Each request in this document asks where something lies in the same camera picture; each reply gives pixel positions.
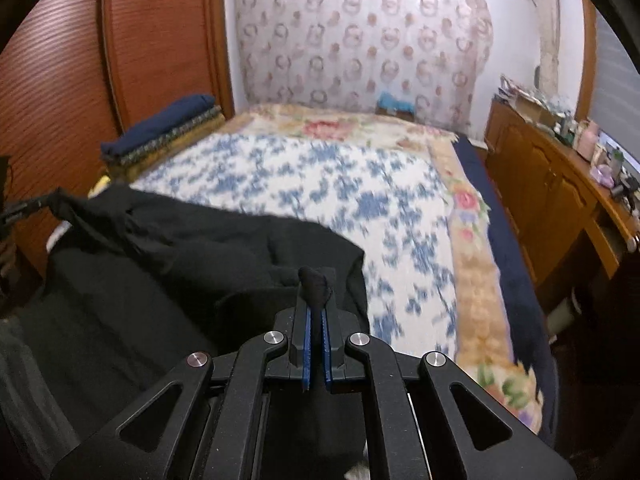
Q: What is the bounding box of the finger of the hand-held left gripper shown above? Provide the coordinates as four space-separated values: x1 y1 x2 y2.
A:
0 189 63 223

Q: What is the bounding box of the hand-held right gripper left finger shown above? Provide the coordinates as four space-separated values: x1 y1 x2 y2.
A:
50 280 313 480

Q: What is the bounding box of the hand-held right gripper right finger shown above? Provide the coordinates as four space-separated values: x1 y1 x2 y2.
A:
322 305 576 480

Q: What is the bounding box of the black printed t-shirt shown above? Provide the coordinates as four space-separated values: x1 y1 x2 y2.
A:
10 185 372 480

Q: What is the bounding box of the stack of folded blankets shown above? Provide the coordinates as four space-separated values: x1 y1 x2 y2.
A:
100 94 216 162

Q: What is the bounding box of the dark patterned folded cloth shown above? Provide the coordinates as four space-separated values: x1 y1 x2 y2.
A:
117 106 223 167

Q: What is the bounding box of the beige floral blanket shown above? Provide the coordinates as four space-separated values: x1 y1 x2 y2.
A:
234 102 546 436

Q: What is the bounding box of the yellow folded cloth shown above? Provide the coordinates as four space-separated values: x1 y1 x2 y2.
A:
112 114 232 182

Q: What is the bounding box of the person's grey ribbed clothing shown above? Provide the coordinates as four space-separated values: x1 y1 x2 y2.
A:
0 312 83 480

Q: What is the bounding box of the navy bedsheet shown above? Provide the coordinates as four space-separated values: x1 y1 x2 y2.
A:
450 135 558 453

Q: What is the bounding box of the wooden louvered wardrobe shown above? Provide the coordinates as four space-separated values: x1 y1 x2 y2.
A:
0 0 236 281

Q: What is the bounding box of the white cylinder roll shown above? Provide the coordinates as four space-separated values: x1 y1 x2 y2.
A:
546 294 582 342

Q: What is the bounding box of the small blue object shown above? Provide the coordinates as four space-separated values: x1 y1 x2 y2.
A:
375 91 418 121

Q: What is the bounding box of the wooden cabinet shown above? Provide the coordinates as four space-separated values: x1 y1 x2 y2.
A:
484 97 640 281

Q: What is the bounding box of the circle patterned curtain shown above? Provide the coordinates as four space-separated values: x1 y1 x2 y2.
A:
225 0 496 133

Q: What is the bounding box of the pink bottle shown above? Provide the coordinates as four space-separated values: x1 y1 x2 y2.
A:
575 120 602 162

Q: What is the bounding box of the beige window curtain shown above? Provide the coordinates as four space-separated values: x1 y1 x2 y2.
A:
534 0 562 97

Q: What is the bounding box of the grey window blind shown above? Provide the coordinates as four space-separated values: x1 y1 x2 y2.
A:
595 10 640 163

